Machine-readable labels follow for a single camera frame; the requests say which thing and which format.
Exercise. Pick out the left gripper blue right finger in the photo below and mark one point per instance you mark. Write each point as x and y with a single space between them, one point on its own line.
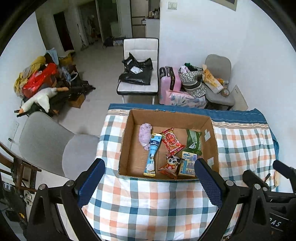
253 222

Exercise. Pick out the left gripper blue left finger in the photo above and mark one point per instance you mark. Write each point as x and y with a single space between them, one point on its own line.
45 222

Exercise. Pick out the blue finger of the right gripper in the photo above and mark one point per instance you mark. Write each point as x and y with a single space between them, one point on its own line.
283 169
250 179

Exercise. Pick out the green snack packet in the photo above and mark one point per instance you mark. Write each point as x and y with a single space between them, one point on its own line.
193 142

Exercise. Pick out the panda orange snack packet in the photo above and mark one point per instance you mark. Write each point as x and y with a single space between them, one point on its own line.
171 166

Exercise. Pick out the red snack packet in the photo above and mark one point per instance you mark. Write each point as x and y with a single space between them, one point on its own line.
171 142

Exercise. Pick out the blue tube packet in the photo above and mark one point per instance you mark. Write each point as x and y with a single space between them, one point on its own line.
150 169

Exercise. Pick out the wooden chair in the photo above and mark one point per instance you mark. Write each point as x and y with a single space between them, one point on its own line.
17 167

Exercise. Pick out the plaid checkered blanket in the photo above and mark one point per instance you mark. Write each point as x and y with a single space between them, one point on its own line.
136 209

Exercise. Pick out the open cardboard box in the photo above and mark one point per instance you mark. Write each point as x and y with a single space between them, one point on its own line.
175 127

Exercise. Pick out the grey fabric chair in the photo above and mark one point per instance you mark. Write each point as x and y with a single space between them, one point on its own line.
49 146

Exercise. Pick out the tape roll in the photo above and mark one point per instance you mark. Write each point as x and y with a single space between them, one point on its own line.
225 92

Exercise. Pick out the yellow white paper bag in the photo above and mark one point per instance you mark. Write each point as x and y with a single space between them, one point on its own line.
208 78

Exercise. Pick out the floral pink pillow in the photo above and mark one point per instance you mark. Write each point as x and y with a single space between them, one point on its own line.
184 99

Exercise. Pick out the patterned tote bag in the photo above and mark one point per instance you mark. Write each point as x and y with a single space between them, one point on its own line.
192 82

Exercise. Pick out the grey cushioned chair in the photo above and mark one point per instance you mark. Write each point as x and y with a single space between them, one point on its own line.
221 68

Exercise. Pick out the small brown cardboard box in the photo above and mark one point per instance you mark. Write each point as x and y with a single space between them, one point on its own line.
78 102

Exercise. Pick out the white goose plush toy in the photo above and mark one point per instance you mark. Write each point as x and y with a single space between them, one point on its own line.
43 99

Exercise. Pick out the pink suitcase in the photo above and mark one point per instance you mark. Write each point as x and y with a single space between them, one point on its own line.
168 80

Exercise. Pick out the red plastic bag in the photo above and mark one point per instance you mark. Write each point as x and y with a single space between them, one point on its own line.
39 78

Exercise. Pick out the yellow cloth pile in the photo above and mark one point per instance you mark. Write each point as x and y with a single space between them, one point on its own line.
26 73

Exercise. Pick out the black plastic bag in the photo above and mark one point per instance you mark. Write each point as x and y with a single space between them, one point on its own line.
136 72

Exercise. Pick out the white leather chair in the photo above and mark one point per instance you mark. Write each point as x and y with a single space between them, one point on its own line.
142 49

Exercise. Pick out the framed wall picture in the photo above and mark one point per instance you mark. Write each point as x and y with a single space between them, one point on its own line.
231 4

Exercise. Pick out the wall light switch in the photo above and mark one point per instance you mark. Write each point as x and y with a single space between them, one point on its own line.
172 5

